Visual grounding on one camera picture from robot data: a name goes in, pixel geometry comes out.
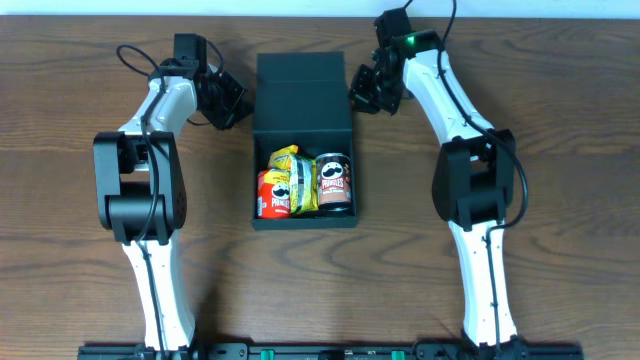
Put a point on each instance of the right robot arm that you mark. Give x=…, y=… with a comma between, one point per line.
x=473, y=182

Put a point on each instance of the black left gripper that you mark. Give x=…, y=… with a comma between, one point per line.
x=228, y=101

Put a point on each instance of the small yellow snack packet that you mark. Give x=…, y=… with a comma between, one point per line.
x=282, y=159

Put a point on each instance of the black gift box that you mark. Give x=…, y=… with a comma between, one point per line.
x=301, y=99

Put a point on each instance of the green yellow snack packet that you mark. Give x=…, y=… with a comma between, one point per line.
x=303, y=185

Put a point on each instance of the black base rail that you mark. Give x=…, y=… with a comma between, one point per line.
x=513, y=350

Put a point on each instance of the dark Pringles can red lid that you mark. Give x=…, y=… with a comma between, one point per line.
x=334, y=182

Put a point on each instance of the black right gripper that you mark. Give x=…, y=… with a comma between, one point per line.
x=367, y=89

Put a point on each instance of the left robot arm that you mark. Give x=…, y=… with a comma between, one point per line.
x=141, y=197

